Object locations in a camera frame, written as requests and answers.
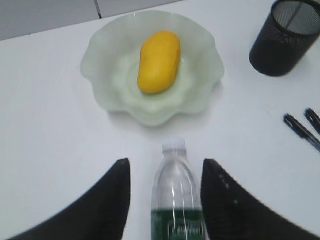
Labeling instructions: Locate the yellow mango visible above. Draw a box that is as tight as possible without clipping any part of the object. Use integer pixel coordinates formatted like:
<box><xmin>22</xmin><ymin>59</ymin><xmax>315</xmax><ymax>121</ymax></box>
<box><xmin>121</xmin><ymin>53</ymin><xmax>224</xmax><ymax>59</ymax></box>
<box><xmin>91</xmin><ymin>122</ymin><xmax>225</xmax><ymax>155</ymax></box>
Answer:
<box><xmin>137</xmin><ymin>31</ymin><xmax>181</xmax><ymax>95</ymax></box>

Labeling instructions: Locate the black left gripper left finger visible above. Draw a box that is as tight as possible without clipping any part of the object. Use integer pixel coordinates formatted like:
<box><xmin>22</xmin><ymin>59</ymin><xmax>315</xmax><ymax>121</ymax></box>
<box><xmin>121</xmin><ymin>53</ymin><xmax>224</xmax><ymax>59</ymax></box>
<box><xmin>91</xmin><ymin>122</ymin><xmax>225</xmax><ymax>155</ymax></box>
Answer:
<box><xmin>13</xmin><ymin>158</ymin><xmax>131</xmax><ymax>240</ymax></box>

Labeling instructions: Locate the clear water bottle green label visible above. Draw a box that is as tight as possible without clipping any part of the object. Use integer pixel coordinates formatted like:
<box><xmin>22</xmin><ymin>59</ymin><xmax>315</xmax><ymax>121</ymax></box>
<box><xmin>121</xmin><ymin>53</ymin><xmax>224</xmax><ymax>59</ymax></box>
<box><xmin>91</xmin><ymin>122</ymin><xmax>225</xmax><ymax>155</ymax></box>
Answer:
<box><xmin>151</xmin><ymin>138</ymin><xmax>206</xmax><ymax>240</ymax></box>

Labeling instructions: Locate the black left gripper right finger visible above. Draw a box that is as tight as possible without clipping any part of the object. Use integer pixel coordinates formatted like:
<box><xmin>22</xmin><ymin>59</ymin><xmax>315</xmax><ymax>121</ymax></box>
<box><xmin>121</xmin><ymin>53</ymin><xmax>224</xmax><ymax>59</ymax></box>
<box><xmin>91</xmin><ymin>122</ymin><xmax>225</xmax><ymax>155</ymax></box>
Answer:
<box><xmin>201</xmin><ymin>159</ymin><xmax>319</xmax><ymax>240</ymax></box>

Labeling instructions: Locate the black marker pen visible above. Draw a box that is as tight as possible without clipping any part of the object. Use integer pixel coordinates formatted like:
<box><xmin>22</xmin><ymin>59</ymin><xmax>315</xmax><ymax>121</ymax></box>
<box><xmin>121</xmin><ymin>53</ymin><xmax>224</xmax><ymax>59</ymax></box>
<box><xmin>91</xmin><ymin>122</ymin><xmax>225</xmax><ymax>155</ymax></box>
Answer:
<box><xmin>283</xmin><ymin>114</ymin><xmax>320</xmax><ymax>152</ymax></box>
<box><xmin>304</xmin><ymin>108</ymin><xmax>320</xmax><ymax>134</ymax></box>

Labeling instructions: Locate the frosted green wavy plate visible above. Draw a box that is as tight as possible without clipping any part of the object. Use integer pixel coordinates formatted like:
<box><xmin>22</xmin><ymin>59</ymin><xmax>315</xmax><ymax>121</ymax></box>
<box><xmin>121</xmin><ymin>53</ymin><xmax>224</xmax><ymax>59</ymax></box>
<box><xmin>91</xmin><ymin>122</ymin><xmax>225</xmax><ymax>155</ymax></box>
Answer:
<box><xmin>80</xmin><ymin>10</ymin><xmax>225</xmax><ymax>127</ymax></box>

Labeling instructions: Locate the black mesh pen holder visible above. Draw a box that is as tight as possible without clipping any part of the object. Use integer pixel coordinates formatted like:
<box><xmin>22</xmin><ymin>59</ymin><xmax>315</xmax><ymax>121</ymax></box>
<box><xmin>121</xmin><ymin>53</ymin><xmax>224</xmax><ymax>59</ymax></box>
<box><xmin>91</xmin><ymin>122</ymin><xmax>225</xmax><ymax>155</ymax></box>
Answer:
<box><xmin>249</xmin><ymin>0</ymin><xmax>320</xmax><ymax>77</ymax></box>

